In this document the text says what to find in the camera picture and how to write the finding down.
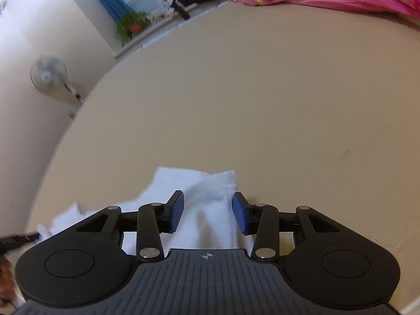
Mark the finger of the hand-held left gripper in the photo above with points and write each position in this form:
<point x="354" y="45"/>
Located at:
<point x="19" y="239"/>

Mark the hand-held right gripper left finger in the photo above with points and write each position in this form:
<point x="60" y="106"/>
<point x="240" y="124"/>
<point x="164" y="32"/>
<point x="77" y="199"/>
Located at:
<point x="175" y="212"/>

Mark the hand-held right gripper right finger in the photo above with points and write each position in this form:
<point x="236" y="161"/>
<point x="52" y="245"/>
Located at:
<point x="241" y="216"/>

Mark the small white garment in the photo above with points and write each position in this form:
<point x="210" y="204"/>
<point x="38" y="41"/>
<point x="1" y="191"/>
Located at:
<point x="203" y="203"/>

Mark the white standing fan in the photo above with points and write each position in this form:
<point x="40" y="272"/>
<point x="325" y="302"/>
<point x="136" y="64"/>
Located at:
<point x="46" y="73"/>

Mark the potted green plant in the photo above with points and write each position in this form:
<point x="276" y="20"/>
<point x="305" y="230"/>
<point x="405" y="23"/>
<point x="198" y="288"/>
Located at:
<point x="133" y="26"/>

